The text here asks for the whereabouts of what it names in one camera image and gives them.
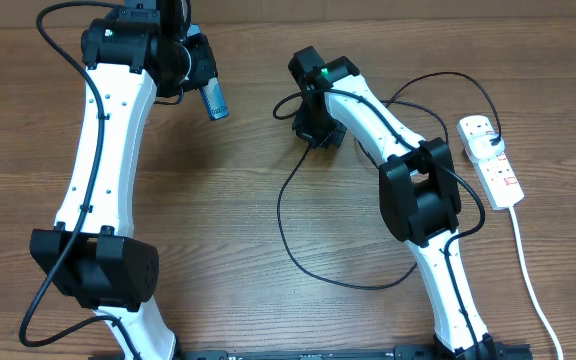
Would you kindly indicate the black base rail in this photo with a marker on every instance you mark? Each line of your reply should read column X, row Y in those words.
column 399, row 352

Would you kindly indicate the white power strip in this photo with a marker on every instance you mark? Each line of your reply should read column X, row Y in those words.
column 498, row 180

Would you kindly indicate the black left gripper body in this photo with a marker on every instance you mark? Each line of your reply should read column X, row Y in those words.
column 202, row 64

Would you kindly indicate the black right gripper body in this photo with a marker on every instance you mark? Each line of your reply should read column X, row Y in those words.
column 320, row 128

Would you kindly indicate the white charger plug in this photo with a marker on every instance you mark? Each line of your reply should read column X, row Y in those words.
column 484, row 147

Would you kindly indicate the blue Galaxy smartphone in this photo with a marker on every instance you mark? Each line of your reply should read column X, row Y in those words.
column 214, row 100

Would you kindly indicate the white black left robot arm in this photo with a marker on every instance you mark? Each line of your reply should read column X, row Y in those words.
column 140, row 54

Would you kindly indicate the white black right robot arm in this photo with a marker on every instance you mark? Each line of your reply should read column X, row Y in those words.
column 418, row 190

